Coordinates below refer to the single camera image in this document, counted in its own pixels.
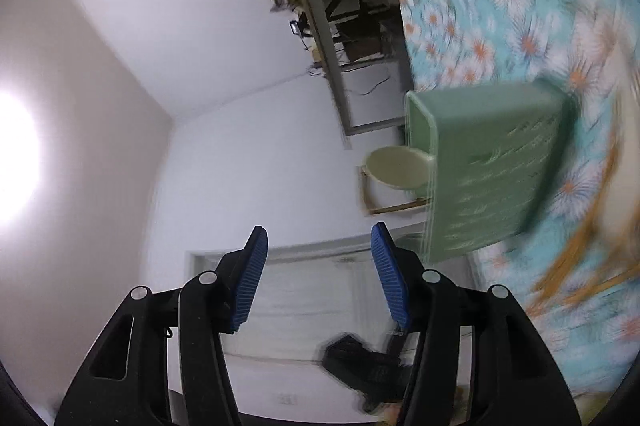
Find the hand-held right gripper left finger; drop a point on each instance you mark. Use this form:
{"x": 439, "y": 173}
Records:
{"x": 250, "y": 276}

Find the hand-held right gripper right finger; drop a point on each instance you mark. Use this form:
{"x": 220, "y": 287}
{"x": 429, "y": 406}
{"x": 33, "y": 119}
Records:
{"x": 390, "y": 276}

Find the green perforated utensil holder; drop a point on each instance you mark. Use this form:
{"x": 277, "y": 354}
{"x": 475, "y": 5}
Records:
{"x": 490, "y": 166}

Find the bunch of chopsticks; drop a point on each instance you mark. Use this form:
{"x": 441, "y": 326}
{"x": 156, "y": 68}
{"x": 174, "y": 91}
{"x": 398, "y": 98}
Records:
{"x": 575, "y": 251}

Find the white panel door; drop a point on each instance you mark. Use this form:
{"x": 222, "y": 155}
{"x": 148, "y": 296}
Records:
{"x": 300, "y": 306}

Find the wooden chair with black seat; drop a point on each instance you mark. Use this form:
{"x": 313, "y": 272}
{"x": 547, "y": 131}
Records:
{"x": 400, "y": 206}

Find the black power adapter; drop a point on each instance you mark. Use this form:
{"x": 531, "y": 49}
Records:
{"x": 298, "y": 28}

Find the ceiling light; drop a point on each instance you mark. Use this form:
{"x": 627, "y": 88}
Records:
{"x": 15, "y": 156}

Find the floral turquoise tablecloth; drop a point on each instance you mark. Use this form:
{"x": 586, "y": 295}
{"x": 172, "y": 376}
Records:
{"x": 475, "y": 6}

